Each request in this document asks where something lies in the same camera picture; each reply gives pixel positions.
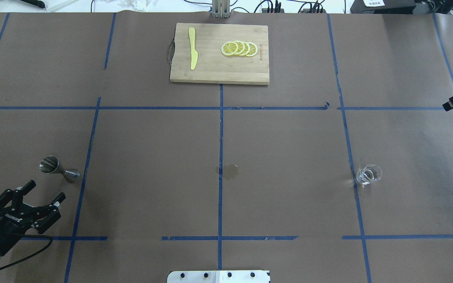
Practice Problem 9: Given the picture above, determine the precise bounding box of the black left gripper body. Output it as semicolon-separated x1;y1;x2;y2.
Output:
0;204;37;256

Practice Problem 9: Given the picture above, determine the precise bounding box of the steel jigger measuring cup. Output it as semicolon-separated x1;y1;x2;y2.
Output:
39;156;81;183

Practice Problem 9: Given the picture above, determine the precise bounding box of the clear glass cup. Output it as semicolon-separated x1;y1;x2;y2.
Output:
356;164;383;185

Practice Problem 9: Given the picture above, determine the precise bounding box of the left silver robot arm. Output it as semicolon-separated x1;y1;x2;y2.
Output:
0;180;66;271

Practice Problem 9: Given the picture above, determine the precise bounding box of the bamboo cutting board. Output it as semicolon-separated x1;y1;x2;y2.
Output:
169;23;270;85

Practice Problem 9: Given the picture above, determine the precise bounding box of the yellow plastic knife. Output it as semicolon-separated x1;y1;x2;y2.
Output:
188;27;199;70

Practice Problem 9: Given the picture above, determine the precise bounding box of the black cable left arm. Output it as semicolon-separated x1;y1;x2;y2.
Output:
0;234;53;276

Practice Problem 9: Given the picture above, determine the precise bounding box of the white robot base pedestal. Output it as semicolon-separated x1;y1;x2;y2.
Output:
167;270;271;283

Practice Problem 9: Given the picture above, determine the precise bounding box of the aluminium frame post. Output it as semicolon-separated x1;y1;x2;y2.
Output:
210;0;231;18

